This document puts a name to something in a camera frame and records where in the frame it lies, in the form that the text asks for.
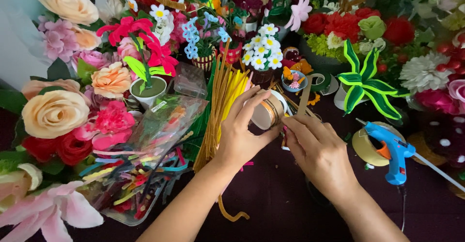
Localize small blue flower bowl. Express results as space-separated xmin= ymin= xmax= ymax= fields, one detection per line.
xmin=281 ymin=69 xmax=309 ymax=93

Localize heap of artificial roses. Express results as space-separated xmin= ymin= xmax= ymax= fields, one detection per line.
xmin=0 ymin=0 xmax=146 ymax=242

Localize striped woven pot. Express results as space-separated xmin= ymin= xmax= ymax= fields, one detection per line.
xmin=191 ymin=50 xmax=217 ymax=72

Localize white plant pot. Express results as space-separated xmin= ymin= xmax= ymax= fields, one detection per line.
xmin=333 ymin=82 xmax=370 ymax=111

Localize bundle of yellow pipe cleaners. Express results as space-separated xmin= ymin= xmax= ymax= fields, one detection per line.
xmin=217 ymin=68 xmax=253 ymax=141

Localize red woven pot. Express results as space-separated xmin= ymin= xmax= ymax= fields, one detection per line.
xmin=219 ymin=40 xmax=243 ymax=65

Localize blue hot glue gun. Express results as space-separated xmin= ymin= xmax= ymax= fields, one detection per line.
xmin=356 ymin=118 xmax=417 ymax=186

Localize clear glue stick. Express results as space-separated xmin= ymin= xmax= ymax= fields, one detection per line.
xmin=413 ymin=153 xmax=465 ymax=194

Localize heap of mixed artificial flowers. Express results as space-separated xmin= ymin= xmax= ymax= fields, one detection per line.
xmin=109 ymin=0 xmax=465 ymax=115

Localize green striped pipe-cleaner plant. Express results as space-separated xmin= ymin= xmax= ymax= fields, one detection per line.
xmin=336 ymin=39 xmax=412 ymax=121

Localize bundle of brown pipe cleaners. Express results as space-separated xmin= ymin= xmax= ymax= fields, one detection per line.
xmin=193 ymin=40 xmax=240 ymax=174

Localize beige masking tape roll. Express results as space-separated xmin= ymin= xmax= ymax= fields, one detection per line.
xmin=352 ymin=121 xmax=406 ymax=167

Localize red pipe-cleaner flower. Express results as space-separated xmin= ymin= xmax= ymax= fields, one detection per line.
xmin=96 ymin=16 xmax=179 ymax=90

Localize bundle of green pipe cleaners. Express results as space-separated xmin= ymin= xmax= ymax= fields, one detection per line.
xmin=182 ymin=59 xmax=218 ymax=162

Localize white pot with green filling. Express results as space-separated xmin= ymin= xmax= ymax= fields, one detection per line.
xmin=129 ymin=76 xmax=168 ymax=110

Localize brown tape roll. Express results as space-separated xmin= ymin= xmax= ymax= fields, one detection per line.
xmin=251 ymin=89 xmax=288 ymax=131

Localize dark red white-dotted mushroom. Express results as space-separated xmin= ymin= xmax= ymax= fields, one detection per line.
xmin=414 ymin=109 xmax=465 ymax=169

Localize black glue gun cable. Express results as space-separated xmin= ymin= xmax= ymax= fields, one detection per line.
xmin=397 ymin=185 xmax=408 ymax=234

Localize brown daisy pot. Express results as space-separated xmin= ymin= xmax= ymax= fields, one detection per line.
xmin=250 ymin=68 xmax=275 ymax=86

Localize person's right hand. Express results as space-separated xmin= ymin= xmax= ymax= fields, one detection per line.
xmin=281 ymin=114 xmax=361 ymax=201

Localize brown tape strip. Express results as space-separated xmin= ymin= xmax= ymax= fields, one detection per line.
xmin=297 ymin=75 xmax=317 ymax=118

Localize green floral tape roll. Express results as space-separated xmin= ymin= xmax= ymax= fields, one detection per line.
xmin=309 ymin=71 xmax=332 ymax=92

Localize clear plastic box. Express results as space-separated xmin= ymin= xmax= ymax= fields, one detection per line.
xmin=173 ymin=61 xmax=208 ymax=100

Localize blue pipe-cleaner flowers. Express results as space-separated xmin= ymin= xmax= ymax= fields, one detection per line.
xmin=181 ymin=11 xmax=232 ymax=60

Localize plastic bag of pipe-cleaner scraps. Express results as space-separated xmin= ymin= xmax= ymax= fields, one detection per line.
xmin=79 ymin=95 xmax=209 ymax=227

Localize white daisy pipe-cleaner bouquet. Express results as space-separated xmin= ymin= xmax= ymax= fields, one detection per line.
xmin=241 ymin=23 xmax=284 ymax=71

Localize bent brown pipe cleaner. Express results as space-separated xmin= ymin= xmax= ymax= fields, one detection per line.
xmin=217 ymin=194 xmax=251 ymax=222

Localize person's left hand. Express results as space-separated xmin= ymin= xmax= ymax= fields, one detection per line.
xmin=214 ymin=86 xmax=284 ymax=174

